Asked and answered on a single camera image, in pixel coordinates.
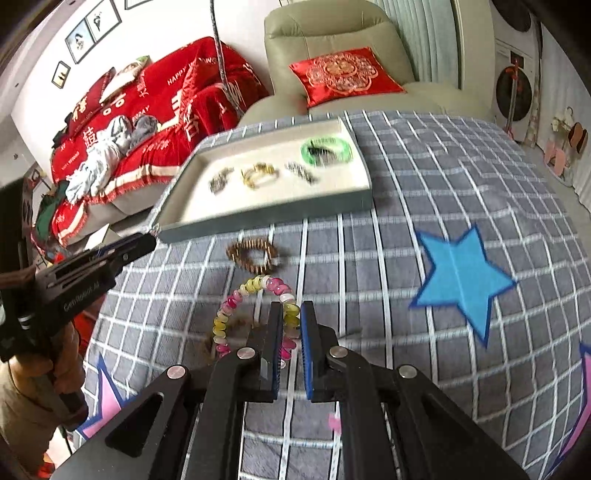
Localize pink yellow spiral tie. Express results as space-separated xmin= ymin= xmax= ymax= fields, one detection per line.
xmin=211 ymin=275 xmax=301 ymax=369

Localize bronze spiral hair tie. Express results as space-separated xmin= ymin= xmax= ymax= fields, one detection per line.
xmin=225 ymin=236 xmax=282 ymax=275

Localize beige bow crystal clip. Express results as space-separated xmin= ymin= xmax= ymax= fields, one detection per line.
xmin=209 ymin=167 xmax=235 ymax=195

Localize yellow cord bracelet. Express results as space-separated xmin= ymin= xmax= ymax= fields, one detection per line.
xmin=240 ymin=162 xmax=282 ymax=190

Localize silver star hair clip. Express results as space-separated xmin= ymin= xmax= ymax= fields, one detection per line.
xmin=284 ymin=162 xmax=318 ymax=185

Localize green translucent bangle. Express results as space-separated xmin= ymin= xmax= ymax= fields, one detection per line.
xmin=301 ymin=136 xmax=353 ymax=168

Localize black comb clip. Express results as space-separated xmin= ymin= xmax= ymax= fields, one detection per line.
xmin=308 ymin=142 xmax=337 ymax=161

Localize teal jewelry tray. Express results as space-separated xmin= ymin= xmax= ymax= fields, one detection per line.
xmin=147 ymin=117 xmax=373 ymax=243

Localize operator hand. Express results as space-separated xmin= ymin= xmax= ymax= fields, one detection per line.
xmin=1 ymin=323 xmax=85 ymax=443

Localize grey grid tablecloth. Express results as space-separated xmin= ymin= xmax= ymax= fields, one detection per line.
xmin=84 ymin=112 xmax=590 ymax=479

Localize red blanket sofa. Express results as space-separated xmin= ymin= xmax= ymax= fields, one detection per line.
xmin=37 ymin=37 xmax=269 ymax=246

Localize grey white clothes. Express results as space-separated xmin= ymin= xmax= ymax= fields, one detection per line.
xmin=65 ymin=115 xmax=159 ymax=204

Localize red embroidered cushion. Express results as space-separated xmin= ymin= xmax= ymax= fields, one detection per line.
xmin=290 ymin=47 xmax=406 ymax=107

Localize green recliner armchair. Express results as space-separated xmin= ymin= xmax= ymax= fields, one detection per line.
xmin=239 ymin=1 xmax=493 ymax=126

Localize hanging grey cable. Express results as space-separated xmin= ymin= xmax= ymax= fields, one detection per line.
xmin=209 ymin=0 xmax=246 ymax=119

